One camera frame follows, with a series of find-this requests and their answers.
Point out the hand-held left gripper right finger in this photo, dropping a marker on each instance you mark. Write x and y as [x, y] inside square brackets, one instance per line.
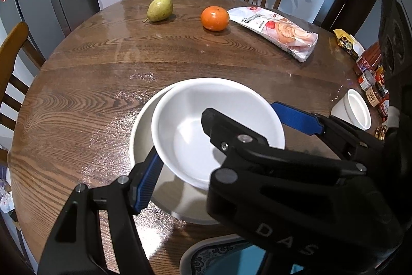
[276, 267]

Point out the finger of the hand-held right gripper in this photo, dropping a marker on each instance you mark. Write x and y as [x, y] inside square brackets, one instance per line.
[296, 118]
[222, 130]

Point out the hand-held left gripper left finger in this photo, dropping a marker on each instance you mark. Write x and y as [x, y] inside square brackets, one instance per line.
[144, 179]

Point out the medium white bowl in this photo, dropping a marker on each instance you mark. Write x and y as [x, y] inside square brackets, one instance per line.
[193, 107]

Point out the large white bowl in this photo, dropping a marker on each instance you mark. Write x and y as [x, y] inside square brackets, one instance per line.
[143, 133]

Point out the small white straight-sided bowl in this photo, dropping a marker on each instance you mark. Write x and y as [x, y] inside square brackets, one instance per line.
[355, 107]

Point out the blue patterned rectangular plate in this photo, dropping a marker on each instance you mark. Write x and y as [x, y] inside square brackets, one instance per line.
[201, 262]

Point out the white rectangular plate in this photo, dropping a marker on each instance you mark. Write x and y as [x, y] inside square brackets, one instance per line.
[188, 257]

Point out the small glass jar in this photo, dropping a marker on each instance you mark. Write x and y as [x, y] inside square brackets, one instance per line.
[366, 80]

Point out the dark sauce jar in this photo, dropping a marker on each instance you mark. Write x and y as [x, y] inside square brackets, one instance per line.
[376, 95]

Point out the wooden bead trivet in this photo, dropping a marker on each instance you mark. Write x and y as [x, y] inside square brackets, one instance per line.
[381, 132]

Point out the red-label sauce jar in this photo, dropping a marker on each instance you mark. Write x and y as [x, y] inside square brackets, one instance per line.
[384, 107]

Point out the yellow snack packet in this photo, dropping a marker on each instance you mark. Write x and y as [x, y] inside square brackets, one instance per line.
[349, 43]

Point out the pink snack bag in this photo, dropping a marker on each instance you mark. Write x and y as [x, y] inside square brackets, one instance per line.
[273, 28]

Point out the orange tangerine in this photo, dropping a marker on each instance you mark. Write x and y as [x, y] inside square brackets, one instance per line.
[215, 18]

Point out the green pear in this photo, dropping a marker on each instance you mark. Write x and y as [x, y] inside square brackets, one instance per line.
[159, 9]

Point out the wooden chair with curved back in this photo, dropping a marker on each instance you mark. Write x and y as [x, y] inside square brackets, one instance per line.
[14, 39]

